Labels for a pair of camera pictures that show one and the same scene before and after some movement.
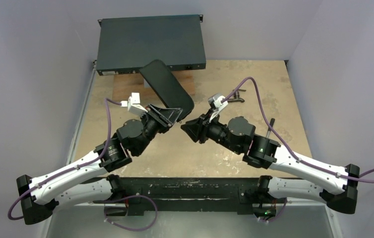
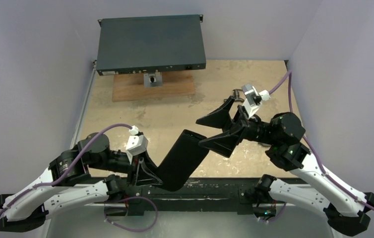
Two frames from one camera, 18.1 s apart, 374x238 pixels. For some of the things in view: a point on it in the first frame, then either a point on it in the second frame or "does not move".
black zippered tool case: (171, 91) to (178, 166)
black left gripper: (164, 117) to (141, 176)
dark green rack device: (124, 45) does not move
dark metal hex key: (236, 94) does not move
